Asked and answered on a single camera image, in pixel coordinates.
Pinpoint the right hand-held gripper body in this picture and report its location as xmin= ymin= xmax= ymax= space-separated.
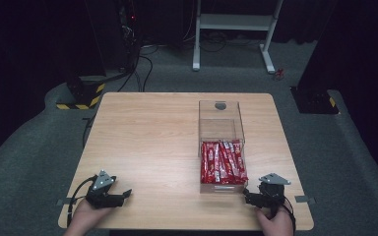
xmin=257 ymin=172 xmax=292 ymax=209

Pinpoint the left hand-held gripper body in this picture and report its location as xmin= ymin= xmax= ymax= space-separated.
xmin=85 ymin=169 xmax=118 ymax=209

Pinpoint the clear plastic drawer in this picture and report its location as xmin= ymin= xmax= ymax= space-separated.
xmin=199 ymin=140 xmax=249 ymax=195

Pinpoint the person's right hand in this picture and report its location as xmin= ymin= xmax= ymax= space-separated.
xmin=255 ymin=202 xmax=295 ymax=236

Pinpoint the person's left hand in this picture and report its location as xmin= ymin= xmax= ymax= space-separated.
xmin=63 ymin=198 xmax=113 ymax=236

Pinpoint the grey tape strip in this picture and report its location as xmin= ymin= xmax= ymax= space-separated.
xmin=293 ymin=195 xmax=317 ymax=205
xmin=56 ymin=197 xmax=77 ymax=207

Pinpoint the pile of red stick packets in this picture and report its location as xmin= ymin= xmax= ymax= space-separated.
xmin=200 ymin=140 xmax=249 ymax=185

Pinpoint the clear plastic drawer case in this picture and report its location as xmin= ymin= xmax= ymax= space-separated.
xmin=198 ymin=99 xmax=246 ymax=157

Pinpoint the black yellow striped stand base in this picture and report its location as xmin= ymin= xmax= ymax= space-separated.
xmin=55 ymin=76 xmax=106 ymax=111

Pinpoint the dark equipment rack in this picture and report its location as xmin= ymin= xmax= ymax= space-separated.
xmin=116 ymin=0 xmax=143 ymax=72

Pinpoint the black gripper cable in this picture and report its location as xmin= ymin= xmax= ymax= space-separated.
xmin=65 ymin=174 xmax=98 ymax=228
xmin=282 ymin=195 xmax=297 ymax=232

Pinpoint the black floor cable bundle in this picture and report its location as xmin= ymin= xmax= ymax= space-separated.
xmin=82 ymin=38 xmax=160 ymax=148

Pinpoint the white metal desk frame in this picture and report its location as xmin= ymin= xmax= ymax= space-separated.
xmin=192 ymin=0 xmax=284 ymax=75

